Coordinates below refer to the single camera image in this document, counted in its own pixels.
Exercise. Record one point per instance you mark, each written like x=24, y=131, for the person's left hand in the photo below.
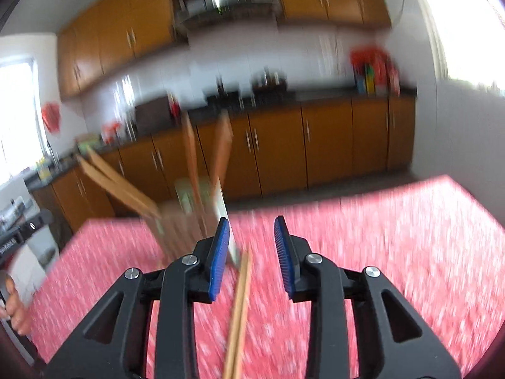
x=19, y=312

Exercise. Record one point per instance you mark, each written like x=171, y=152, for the beige perforated utensil holder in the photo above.
x=185, y=225

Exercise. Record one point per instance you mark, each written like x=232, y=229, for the wooden chopstick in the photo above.
x=192, y=158
x=233, y=323
x=223, y=150
x=118, y=189
x=126, y=179
x=241, y=323

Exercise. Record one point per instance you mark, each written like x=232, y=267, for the dark cutting board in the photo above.
x=154, y=114

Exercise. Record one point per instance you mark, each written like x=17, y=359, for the hanging red plastic bag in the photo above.
x=51, y=117

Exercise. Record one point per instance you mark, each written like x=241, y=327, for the red floral tablecloth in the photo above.
x=374, y=244

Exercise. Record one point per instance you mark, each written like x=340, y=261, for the red and white plastic bags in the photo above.
x=110, y=130

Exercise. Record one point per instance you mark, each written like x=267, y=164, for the wooden lower cabinets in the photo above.
x=327, y=142

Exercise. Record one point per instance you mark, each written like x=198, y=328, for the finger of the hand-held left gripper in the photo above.
x=37, y=223

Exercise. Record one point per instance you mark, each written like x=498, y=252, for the yellow dish soap bottle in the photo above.
x=44, y=170

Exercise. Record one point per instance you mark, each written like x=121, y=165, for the orange sauce bottle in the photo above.
x=380, y=79

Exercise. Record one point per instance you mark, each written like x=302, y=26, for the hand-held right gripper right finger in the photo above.
x=285, y=260

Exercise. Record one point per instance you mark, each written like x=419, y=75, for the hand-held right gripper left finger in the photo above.
x=219, y=260

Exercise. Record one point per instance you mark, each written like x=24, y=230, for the blue and yellow box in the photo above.
x=365, y=81

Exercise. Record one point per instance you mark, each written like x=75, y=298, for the black kitchen countertop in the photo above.
x=323, y=95

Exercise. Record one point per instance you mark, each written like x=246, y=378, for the window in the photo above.
x=465, y=23
x=17, y=118

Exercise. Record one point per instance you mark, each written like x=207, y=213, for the dark red sauce bottle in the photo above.
x=394, y=81

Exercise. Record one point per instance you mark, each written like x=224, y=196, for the green basin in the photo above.
x=88, y=144

